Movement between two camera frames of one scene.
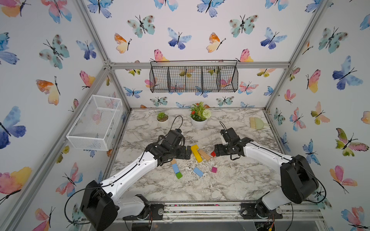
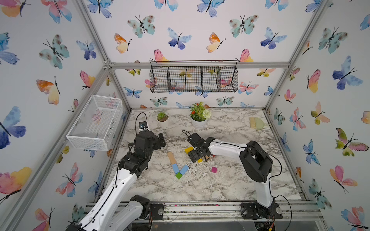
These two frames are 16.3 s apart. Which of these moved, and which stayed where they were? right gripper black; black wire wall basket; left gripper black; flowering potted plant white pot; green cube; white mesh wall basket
Moved: left gripper black; right gripper black
Stayed: white mesh wall basket; black wire wall basket; flowering potted plant white pot; green cube
